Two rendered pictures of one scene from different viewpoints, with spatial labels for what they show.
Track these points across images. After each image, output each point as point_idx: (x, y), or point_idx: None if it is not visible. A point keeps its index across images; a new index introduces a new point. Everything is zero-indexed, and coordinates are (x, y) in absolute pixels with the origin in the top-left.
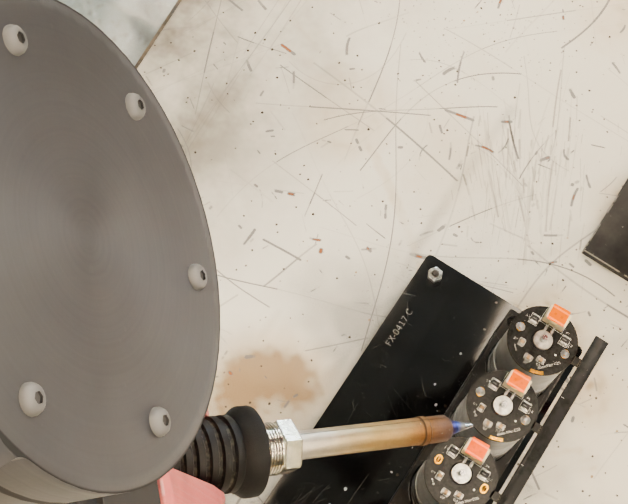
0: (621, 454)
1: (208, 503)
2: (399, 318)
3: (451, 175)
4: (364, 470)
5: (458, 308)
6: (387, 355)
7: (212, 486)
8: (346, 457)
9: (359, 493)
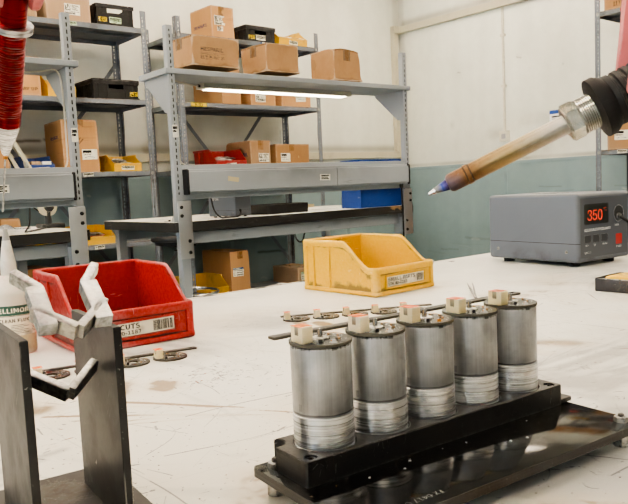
0: (264, 453)
1: (620, 24)
2: (421, 501)
3: None
4: (490, 445)
5: (353, 498)
6: (445, 485)
7: (619, 50)
8: (505, 451)
9: (498, 438)
